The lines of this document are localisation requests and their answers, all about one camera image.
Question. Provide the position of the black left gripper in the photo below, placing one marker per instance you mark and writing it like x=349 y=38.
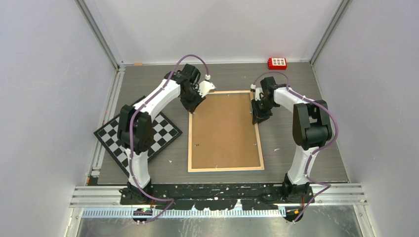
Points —
x=191 y=106

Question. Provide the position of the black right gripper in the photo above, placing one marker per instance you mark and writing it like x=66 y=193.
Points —
x=258 y=116

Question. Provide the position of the blue picture frame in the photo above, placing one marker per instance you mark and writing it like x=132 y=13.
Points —
x=222 y=136

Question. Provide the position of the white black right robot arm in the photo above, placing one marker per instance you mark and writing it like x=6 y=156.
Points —
x=311 y=130

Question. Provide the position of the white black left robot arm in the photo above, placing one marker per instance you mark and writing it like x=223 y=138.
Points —
x=135 y=130

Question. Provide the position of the red toy brick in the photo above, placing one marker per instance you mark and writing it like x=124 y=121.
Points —
x=277 y=63

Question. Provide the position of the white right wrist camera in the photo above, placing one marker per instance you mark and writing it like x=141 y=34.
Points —
x=257 y=92

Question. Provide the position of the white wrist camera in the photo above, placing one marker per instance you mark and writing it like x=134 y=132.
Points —
x=257 y=92
x=206 y=86

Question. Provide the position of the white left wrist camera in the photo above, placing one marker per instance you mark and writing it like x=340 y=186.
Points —
x=206 y=86

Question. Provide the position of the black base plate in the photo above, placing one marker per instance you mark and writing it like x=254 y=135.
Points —
x=251 y=196

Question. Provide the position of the aluminium front rail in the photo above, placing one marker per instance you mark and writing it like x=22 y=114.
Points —
x=104 y=201

